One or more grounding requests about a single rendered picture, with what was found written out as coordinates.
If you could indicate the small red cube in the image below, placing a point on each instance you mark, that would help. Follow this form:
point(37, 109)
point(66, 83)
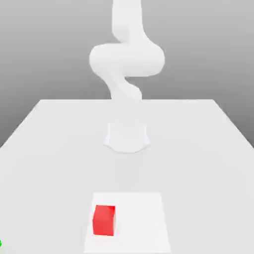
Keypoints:
point(104, 221)

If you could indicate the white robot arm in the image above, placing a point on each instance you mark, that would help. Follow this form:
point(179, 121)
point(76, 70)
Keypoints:
point(127, 59)

